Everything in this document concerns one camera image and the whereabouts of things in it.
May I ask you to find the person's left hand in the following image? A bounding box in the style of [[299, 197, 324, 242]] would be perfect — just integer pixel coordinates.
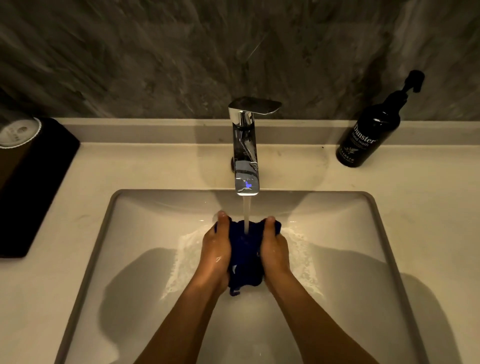
[[194, 210, 232, 294]]

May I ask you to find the person's right hand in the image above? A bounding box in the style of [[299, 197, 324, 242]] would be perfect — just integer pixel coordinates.
[[259, 216, 292, 286]]

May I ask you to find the dark blue cloth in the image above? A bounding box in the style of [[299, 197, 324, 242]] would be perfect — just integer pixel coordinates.
[[214, 219, 282, 297]]

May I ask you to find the person's left forearm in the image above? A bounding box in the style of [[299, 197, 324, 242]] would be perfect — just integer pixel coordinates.
[[133, 282, 230, 364]]

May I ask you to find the person's right forearm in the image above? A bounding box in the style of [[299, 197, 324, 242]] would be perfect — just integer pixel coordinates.
[[265, 270, 379, 364]]

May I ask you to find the white rectangular sink basin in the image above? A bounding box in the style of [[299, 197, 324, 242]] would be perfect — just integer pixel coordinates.
[[54, 189, 430, 364]]

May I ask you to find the chrome faucet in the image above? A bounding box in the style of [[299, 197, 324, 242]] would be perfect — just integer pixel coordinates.
[[228, 96, 283, 197]]

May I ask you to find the black pump soap bottle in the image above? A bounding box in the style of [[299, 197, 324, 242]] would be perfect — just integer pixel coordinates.
[[335, 70, 425, 168]]

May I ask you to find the black tray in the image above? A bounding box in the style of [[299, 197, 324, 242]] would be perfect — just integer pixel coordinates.
[[0, 117, 81, 259]]

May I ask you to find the glass with paper lid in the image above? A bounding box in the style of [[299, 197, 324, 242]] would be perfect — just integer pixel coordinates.
[[0, 109, 42, 151]]

